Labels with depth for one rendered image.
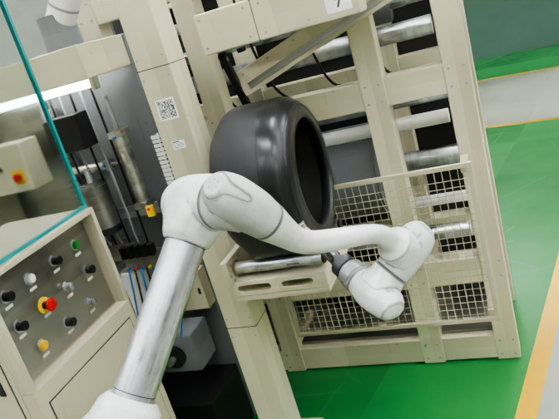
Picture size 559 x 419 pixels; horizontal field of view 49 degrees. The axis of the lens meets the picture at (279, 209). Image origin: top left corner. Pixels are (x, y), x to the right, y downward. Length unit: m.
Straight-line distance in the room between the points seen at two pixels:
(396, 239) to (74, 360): 1.08
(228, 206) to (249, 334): 1.17
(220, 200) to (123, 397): 0.49
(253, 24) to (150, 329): 1.24
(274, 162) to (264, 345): 0.85
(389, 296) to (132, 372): 0.71
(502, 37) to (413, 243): 9.40
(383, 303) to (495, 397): 1.19
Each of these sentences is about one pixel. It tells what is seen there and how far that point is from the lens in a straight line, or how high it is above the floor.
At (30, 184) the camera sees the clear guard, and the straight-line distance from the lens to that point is 2.06.
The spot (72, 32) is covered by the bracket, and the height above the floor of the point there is 1.86.
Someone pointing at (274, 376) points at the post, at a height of 0.38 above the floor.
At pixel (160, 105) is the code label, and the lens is 2.18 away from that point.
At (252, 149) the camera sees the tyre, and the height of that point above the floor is 1.34.
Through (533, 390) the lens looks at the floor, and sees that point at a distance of 2.82.
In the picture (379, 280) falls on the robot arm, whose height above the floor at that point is 0.96.
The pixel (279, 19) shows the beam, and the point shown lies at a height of 1.69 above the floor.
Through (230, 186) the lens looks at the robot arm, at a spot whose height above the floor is 1.40.
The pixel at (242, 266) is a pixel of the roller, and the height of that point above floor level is 0.91.
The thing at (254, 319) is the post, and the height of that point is 0.64.
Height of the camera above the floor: 1.73
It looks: 18 degrees down
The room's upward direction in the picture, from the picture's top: 17 degrees counter-clockwise
